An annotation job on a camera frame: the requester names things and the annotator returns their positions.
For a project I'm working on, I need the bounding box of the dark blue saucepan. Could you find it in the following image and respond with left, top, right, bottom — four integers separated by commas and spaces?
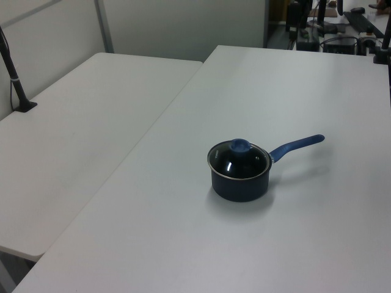
207, 134, 326, 203

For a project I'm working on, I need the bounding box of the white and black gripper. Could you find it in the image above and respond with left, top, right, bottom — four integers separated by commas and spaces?
286, 1, 304, 41

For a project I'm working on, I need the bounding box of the black camera pole with clamp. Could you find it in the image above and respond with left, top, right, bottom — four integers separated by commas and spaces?
373, 21, 391, 65
0, 25, 38, 114

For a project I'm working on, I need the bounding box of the black computer keyboard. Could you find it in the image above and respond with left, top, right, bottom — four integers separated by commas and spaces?
343, 11, 385, 37

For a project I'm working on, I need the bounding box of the black electronics box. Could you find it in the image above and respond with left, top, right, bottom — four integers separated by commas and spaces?
323, 36, 359, 56

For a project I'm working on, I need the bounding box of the glass lid with blue knob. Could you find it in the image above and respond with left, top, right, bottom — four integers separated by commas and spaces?
207, 138, 272, 179

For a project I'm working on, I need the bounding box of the black monitor stand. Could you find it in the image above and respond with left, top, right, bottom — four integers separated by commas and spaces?
316, 0, 346, 35

